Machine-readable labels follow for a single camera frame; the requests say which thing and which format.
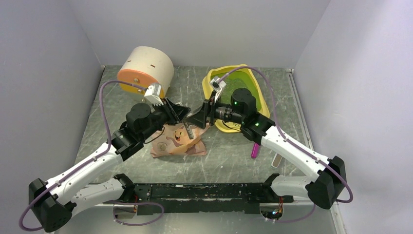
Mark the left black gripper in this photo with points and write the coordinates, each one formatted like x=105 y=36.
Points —
x=175 y=114

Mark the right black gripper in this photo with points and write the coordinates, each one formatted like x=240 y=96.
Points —
x=198 y=119

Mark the pink cat litter bag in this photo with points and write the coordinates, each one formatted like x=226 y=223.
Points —
x=174 y=140

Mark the yellow green litter box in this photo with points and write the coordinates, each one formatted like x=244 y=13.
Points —
x=242 y=78

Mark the white orange cylindrical bin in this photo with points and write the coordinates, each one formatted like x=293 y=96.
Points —
x=146 y=65

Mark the magenta plastic scoop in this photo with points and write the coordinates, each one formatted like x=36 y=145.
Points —
x=255 y=150

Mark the torn bag top strip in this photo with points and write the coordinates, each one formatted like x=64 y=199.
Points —
x=188 y=130

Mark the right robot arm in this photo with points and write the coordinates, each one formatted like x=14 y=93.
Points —
x=324 y=179

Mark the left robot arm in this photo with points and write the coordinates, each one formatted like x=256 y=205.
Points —
x=48 y=200

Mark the small white grey clip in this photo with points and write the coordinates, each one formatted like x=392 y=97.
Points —
x=276 y=161

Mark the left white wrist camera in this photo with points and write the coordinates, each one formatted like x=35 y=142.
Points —
x=152 y=94

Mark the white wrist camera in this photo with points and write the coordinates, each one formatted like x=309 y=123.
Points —
x=152 y=94
x=218 y=86

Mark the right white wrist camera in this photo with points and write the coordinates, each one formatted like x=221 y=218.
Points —
x=218 y=86

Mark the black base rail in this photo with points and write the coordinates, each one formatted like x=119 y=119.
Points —
x=194 y=198

